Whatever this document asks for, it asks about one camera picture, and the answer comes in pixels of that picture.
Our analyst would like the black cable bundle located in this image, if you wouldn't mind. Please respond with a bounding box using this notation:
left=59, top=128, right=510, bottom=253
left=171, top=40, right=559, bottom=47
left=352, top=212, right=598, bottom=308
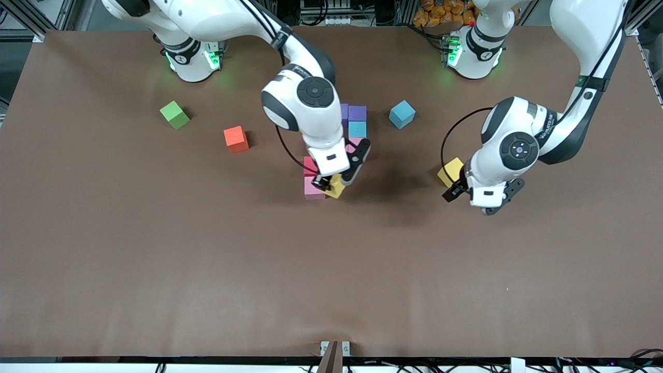
left=549, top=348, right=663, bottom=373

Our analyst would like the metal side rail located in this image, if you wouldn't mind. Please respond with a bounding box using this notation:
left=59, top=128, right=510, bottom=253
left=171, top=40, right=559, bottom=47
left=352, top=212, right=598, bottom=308
left=635, top=35, right=663, bottom=108

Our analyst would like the white power strip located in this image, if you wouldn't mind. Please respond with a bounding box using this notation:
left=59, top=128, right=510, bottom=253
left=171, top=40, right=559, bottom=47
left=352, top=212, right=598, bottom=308
left=324, top=15, right=373, bottom=26

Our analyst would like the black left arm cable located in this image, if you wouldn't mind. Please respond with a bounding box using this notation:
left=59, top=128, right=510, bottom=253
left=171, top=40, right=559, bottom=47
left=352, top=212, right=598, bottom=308
left=441, top=0, right=630, bottom=188

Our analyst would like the yellow foam cube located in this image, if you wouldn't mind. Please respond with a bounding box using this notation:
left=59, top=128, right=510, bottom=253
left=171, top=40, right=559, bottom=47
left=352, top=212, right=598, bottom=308
left=437, top=157, right=466, bottom=188
left=325, top=174, right=346, bottom=199

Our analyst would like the aluminium frame profile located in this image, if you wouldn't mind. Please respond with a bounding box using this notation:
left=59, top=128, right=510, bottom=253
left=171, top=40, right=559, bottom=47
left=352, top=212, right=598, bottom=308
left=627, top=0, right=663, bottom=37
left=0, top=0, right=78, bottom=43

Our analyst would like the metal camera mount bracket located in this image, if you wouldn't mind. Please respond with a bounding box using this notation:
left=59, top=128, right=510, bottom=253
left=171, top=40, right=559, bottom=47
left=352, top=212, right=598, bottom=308
left=320, top=340, right=351, bottom=373

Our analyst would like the orange foam cube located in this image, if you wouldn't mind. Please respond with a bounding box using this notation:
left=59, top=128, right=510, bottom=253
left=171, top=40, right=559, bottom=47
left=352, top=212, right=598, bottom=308
left=223, top=125, right=250, bottom=153

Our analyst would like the bag of orange items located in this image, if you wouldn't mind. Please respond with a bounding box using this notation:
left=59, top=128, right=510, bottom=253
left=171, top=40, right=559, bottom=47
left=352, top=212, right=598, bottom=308
left=413, top=0, right=480, bottom=27

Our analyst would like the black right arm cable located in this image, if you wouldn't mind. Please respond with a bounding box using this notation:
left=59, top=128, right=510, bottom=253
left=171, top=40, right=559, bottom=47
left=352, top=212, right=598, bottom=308
left=243, top=0, right=312, bottom=173

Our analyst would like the green foam cube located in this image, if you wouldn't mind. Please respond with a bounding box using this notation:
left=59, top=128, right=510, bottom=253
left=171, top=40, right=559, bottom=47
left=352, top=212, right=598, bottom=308
left=160, top=101, right=191, bottom=130

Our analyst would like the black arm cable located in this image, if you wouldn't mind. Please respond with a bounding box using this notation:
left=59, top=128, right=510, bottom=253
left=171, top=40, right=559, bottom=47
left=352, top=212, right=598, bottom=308
left=243, top=0, right=312, bottom=173
left=441, top=0, right=630, bottom=188

